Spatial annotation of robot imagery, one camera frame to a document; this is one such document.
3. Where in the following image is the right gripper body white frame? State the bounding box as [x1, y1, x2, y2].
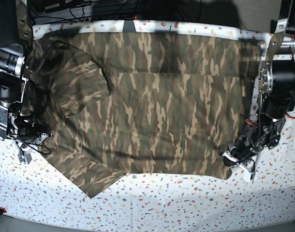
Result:
[14, 132, 53, 156]

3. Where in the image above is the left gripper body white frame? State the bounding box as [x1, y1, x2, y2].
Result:
[221, 145, 261, 181]

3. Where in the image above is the camouflage T-shirt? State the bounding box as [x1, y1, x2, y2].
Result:
[23, 32, 261, 197]

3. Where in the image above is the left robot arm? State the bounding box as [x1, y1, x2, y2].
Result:
[222, 0, 295, 182]

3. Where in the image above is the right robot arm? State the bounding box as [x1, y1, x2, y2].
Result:
[0, 0, 51, 164]

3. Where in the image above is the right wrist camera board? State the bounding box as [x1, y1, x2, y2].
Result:
[18, 151, 32, 164]

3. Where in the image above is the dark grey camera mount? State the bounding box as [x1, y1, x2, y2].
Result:
[123, 20, 136, 32]

